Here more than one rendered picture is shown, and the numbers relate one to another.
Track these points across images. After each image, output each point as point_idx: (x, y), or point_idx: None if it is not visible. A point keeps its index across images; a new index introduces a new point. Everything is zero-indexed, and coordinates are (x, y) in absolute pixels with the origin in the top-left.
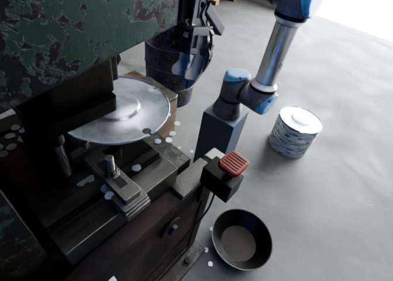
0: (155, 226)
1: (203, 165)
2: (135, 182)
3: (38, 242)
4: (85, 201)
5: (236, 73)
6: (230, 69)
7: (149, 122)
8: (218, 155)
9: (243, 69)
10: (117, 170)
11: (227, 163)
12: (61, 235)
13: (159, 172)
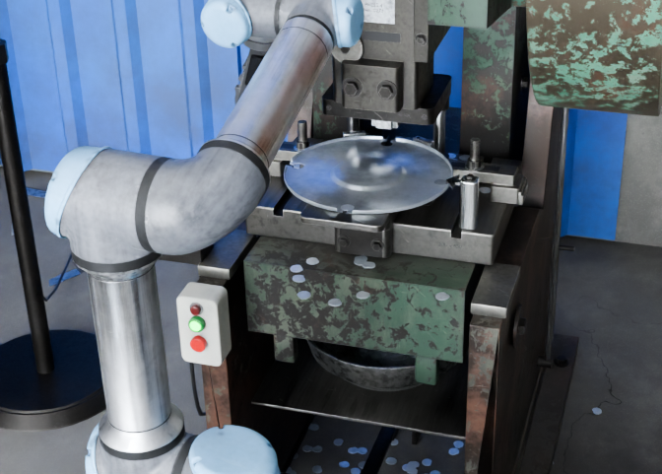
0: None
1: (217, 262)
2: (284, 180)
3: (319, 123)
4: None
5: (236, 442)
6: (264, 455)
7: (303, 172)
8: (201, 292)
9: (220, 469)
10: (298, 149)
11: None
12: (312, 141)
13: (264, 194)
